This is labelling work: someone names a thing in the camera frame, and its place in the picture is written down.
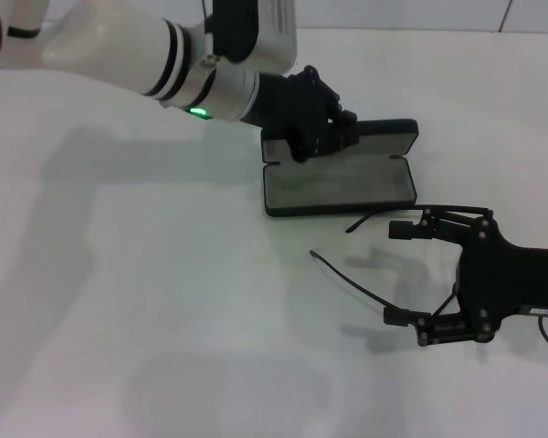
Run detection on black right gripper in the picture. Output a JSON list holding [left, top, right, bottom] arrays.
[[383, 206, 548, 347]]

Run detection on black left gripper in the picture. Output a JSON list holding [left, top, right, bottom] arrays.
[[240, 65, 360, 163]]

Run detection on black thin-framed glasses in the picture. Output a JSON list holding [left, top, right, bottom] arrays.
[[309, 207, 462, 321]]

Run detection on black glasses case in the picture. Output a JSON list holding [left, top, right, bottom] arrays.
[[259, 118, 420, 219]]

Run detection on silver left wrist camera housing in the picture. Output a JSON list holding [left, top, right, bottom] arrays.
[[208, 0, 300, 78]]

